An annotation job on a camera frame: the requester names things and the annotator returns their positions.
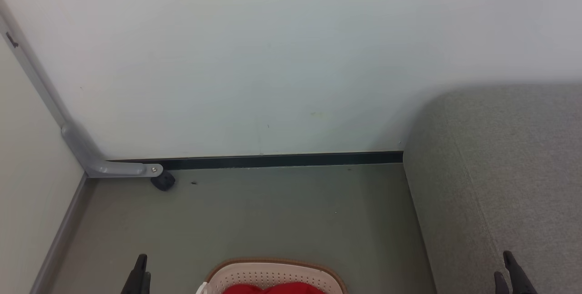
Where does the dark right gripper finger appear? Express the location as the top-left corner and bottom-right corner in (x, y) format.
(494, 272), (512, 294)
(503, 251), (538, 294)

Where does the red garment with white stripes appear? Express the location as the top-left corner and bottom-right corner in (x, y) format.
(222, 283), (326, 294)

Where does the grey fabric sofa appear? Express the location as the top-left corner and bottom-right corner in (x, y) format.
(402, 84), (582, 294)

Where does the grey skirting strip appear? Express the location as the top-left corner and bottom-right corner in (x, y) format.
(30, 174), (89, 294)

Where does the black caster wheel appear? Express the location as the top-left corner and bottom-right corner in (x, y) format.
(151, 171), (176, 192)

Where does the beige perforated laundry basket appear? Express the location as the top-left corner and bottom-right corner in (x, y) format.
(196, 259), (348, 294)

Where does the black baseboard strip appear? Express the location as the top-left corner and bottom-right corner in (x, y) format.
(109, 150), (404, 170)

